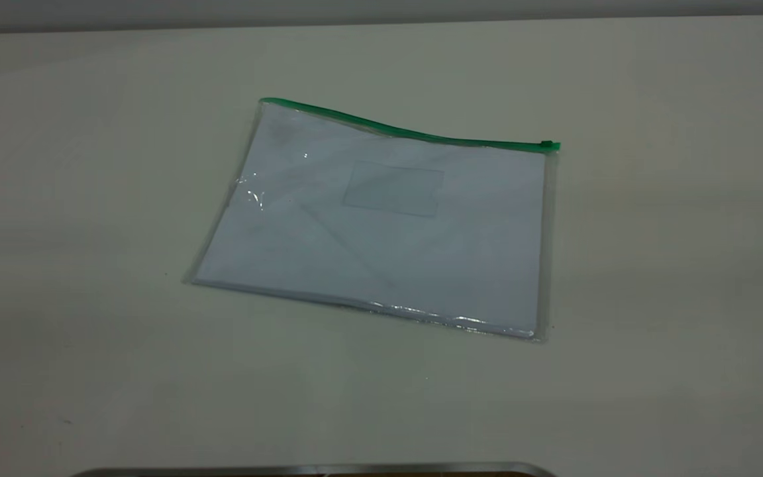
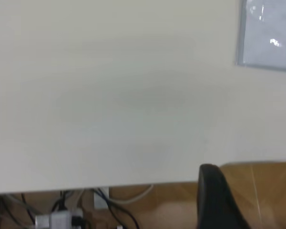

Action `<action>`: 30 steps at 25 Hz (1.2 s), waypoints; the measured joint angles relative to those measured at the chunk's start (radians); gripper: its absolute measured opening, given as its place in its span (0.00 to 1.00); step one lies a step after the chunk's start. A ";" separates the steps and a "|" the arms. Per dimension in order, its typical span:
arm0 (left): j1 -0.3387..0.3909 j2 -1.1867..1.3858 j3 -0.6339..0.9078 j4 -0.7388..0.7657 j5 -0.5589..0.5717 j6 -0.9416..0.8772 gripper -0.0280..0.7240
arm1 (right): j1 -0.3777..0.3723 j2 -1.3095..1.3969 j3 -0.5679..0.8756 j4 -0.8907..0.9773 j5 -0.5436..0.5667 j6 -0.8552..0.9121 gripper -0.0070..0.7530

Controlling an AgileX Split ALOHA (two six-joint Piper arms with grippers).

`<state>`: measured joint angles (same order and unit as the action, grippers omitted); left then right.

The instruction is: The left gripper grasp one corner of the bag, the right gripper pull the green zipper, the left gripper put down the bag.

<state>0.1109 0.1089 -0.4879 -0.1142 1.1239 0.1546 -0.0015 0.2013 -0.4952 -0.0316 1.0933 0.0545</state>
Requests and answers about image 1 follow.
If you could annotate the clear zip bag green zipper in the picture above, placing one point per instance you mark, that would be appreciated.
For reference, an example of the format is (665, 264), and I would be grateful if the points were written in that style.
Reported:
(388, 225)

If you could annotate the grey metal edge strip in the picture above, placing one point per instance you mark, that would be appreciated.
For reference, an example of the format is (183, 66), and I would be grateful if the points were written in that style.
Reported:
(315, 470)

